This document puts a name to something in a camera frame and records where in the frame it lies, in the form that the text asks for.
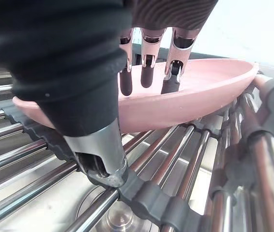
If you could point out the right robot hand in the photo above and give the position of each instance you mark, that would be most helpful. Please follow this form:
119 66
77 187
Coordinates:
62 60

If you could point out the pink plastic bowl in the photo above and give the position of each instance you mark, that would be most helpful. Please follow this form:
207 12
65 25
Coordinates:
175 101

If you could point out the stainless steel sink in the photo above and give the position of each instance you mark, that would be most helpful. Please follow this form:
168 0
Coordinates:
117 212

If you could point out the roll-up steel drying rack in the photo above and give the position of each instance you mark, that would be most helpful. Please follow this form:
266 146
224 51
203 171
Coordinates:
171 169

